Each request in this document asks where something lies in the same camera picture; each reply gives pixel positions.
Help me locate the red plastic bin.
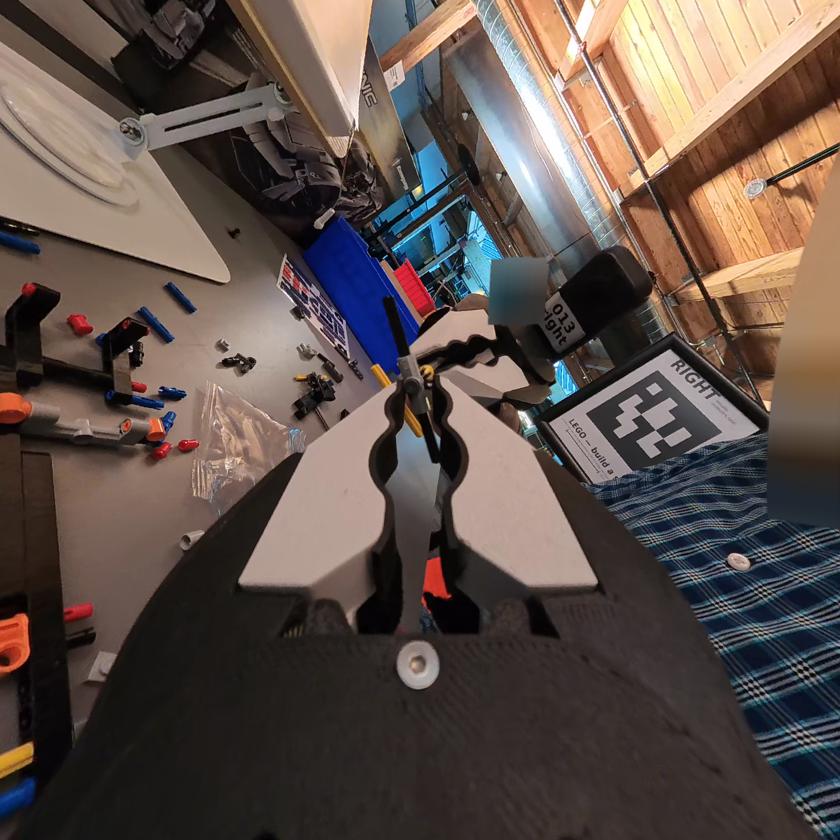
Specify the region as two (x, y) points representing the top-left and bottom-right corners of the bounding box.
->
(394, 259), (437, 316)

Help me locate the black lego frame assembly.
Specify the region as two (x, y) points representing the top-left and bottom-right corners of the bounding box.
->
(0, 282), (175, 815)

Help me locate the black lego set box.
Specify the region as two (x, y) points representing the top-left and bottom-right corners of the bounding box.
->
(131, 0), (421, 227)

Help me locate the black lego axle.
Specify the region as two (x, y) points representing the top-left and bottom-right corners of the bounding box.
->
(384, 297), (441, 464)

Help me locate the lego sticker sheet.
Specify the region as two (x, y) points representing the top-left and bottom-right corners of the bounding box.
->
(276, 255), (349, 361)

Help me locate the clear plastic zip bag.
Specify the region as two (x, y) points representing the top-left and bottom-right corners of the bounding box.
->
(192, 381), (307, 519)

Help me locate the black pipe ceiling light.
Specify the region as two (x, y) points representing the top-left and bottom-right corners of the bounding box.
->
(743, 144), (840, 201)

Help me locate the silver ventilation duct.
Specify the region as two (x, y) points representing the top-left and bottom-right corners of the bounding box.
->
(446, 0), (664, 342)

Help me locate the person's torso in plaid shirt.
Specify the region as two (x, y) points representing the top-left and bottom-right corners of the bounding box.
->
(584, 433), (840, 840)

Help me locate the framed marker sign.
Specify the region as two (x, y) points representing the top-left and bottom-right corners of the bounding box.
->
(535, 335), (770, 484)

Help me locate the instruction booklet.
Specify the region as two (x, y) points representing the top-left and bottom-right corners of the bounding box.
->
(262, 0), (375, 132)

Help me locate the black lego rack assembly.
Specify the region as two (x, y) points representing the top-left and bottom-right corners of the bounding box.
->
(292, 371), (342, 421)

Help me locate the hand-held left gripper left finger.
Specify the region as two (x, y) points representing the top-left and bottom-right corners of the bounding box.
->
(238, 382), (404, 634)

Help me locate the white book stand wooden board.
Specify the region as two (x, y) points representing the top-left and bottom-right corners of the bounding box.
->
(0, 0), (375, 284)

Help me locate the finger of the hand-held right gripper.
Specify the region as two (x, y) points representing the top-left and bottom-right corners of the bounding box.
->
(413, 312), (505, 370)
(441, 363), (553, 410)

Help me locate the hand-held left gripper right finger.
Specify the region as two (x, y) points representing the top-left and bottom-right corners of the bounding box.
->
(432, 377), (599, 634)

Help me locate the blue plastic bin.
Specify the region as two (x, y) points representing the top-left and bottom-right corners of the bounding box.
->
(302, 217), (421, 368)

